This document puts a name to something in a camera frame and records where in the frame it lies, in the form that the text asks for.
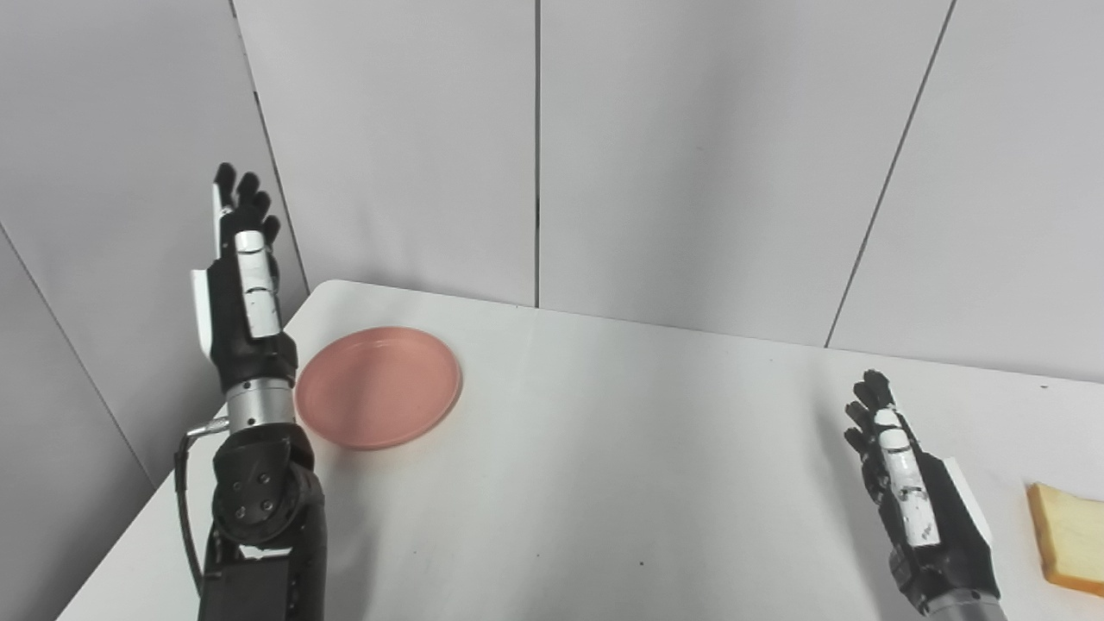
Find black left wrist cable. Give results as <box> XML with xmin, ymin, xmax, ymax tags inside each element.
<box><xmin>175</xmin><ymin>417</ymin><xmax>232</xmax><ymax>600</ymax></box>

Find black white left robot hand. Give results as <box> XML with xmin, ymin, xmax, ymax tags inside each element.
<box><xmin>191</xmin><ymin>162</ymin><xmax>299</xmax><ymax>393</ymax></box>

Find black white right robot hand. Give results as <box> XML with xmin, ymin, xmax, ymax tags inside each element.
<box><xmin>844</xmin><ymin>370</ymin><xmax>1001</xmax><ymax>615</ymax></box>

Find slice of bread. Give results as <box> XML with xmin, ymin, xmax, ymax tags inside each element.
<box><xmin>1026</xmin><ymin>482</ymin><xmax>1104</xmax><ymax>598</ymax></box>

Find pink plastic plate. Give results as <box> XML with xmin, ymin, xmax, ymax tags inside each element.
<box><xmin>294</xmin><ymin>326</ymin><xmax>463</xmax><ymax>451</ymax></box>

